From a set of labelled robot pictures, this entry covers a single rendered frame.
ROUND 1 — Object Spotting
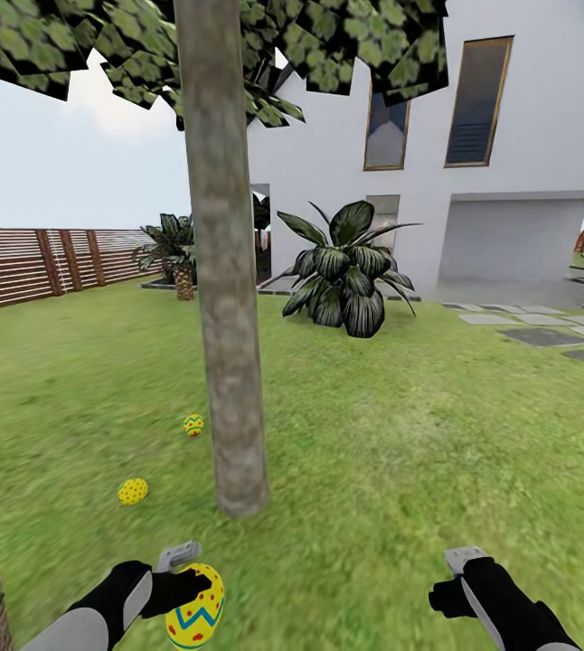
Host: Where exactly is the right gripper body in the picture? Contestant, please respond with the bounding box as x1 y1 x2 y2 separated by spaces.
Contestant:
433 576 477 618

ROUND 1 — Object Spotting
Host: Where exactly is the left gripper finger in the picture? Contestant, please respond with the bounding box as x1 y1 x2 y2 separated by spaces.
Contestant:
195 574 212 593

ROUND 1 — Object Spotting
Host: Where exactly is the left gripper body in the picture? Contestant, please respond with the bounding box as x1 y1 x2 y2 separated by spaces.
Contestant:
142 569 196 619

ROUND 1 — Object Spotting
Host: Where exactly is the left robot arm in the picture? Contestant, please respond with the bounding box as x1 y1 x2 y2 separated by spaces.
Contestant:
20 541 212 651

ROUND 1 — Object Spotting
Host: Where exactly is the easter egg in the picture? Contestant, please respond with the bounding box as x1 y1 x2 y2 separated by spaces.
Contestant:
118 478 148 505
184 413 204 437
165 563 224 651

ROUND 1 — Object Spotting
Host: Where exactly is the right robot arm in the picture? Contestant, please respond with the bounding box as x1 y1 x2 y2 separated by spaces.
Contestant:
429 546 581 651

